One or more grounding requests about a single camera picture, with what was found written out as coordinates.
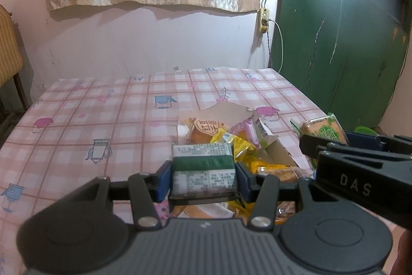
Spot green label biscuit pack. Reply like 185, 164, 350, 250
290, 114, 348, 145

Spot orange white striped snack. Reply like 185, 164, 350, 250
170, 203, 235, 219

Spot yellow soft bread packet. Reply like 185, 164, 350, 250
243, 156, 302, 183

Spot small yellow snack packet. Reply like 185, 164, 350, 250
210, 128, 256, 162

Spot dark green snack packet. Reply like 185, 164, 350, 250
171, 143, 237, 199

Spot red bean bread clear pack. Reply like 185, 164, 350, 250
177, 118, 230, 145

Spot purple snack packet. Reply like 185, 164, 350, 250
230, 118, 260, 148

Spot light green snack packet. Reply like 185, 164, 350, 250
253, 118, 278, 149

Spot clear bag brown cookies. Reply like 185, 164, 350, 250
275, 201, 295, 225

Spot green plastic basket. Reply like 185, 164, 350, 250
354, 126, 378, 136

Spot shallow cardboard box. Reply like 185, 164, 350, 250
169, 101, 312, 212

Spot pink checkered tablecloth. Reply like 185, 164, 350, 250
1, 67, 323, 274

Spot green door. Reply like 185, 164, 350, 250
272, 0, 411, 130

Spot wicker chair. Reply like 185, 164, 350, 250
0, 5, 29, 111

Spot yellow wall socket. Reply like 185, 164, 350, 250
258, 8, 270, 34

